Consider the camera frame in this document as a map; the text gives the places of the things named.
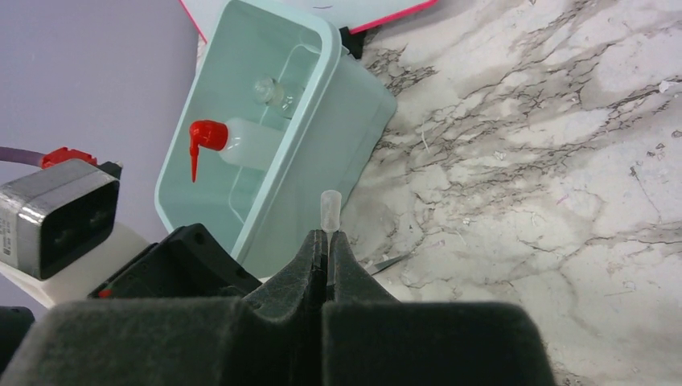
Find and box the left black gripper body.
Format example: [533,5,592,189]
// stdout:
[88,224,262,299]

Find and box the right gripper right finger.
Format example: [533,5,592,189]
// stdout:
[322,232,555,385]

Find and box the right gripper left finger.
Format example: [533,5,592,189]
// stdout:
[1,230,327,385]

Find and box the red cap wash bottle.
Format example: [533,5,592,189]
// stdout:
[189,117,283,183]

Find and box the teal plastic bin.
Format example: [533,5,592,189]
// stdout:
[155,1,397,277]

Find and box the black whiteboard stand foot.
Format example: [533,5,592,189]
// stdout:
[339,27,367,60]

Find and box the pink framed whiteboard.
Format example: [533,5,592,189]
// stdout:
[180,0,438,42]

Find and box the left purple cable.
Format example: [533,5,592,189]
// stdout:
[0,146,100,170]

